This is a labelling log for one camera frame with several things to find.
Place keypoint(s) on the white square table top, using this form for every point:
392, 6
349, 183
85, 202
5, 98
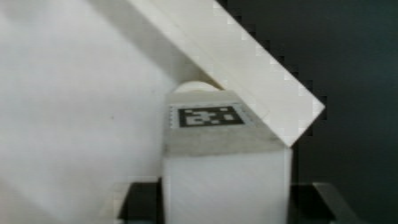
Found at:
97, 56

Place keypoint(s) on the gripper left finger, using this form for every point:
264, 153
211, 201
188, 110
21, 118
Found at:
136, 204

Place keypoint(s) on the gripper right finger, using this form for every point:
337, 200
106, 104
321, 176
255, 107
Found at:
319, 206

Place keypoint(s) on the white table leg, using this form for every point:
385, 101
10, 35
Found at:
227, 161

